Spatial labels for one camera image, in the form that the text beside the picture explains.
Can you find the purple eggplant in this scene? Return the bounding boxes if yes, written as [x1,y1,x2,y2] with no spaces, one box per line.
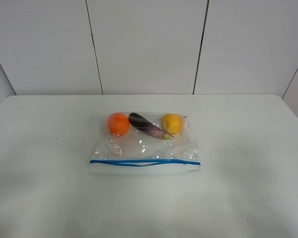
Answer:
[128,113,175,140]

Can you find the orange fruit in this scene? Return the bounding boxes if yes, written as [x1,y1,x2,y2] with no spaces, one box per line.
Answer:
[106,113,130,136]

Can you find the clear zip bag blue strip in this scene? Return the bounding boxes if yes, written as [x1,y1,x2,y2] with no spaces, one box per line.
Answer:
[88,112,201,174]

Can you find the yellow pear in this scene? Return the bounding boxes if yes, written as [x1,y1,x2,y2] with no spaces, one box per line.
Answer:
[161,114,184,134]

